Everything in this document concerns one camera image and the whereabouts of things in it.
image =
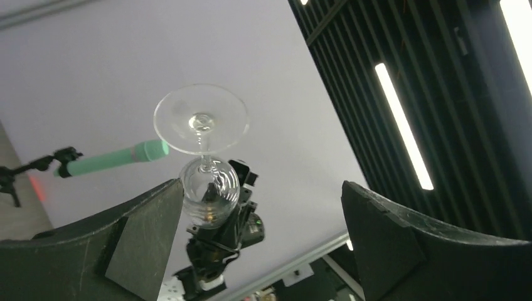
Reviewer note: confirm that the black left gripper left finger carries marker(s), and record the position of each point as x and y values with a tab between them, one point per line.
118	254

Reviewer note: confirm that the mint green microphone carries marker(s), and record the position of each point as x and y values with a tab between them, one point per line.
147	151

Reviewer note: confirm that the black mini tripod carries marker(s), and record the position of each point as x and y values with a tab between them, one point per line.
64	156

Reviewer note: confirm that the clear glass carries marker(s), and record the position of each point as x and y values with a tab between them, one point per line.
204	120

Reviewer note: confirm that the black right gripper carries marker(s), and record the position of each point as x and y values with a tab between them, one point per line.
212	249

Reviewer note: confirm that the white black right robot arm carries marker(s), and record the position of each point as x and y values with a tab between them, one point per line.
192	284

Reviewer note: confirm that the ceiling light strip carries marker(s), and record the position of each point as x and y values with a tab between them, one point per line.
405	131

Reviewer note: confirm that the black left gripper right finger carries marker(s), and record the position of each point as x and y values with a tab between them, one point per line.
402	254

